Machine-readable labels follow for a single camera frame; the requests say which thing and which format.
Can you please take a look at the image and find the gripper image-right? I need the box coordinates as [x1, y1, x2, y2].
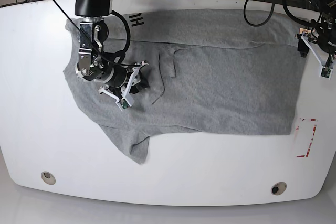
[295, 28, 335, 70]

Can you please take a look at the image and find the left table cable grommet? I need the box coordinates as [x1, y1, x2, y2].
[41, 171, 56, 185]

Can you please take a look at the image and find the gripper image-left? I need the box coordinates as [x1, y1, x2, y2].
[98, 61, 150, 103]

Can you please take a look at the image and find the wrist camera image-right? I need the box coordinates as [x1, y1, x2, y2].
[320, 66, 333, 80]

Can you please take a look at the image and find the table cable grommet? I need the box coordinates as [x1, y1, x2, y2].
[41, 171, 56, 185]
[271, 182, 287, 196]

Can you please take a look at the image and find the grey t-shirt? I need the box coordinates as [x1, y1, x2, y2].
[64, 9, 306, 164]

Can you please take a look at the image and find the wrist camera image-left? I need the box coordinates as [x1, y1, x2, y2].
[116, 98, 134, 111]

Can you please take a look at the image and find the red tape rectangle marking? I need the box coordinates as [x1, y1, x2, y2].
[293, 118, 318, 158]

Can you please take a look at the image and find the right table cable grommet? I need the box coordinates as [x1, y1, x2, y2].
[271, 182, 287, 196]

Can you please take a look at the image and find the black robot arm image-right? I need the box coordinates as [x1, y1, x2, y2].
[282, 0, 335, 78]

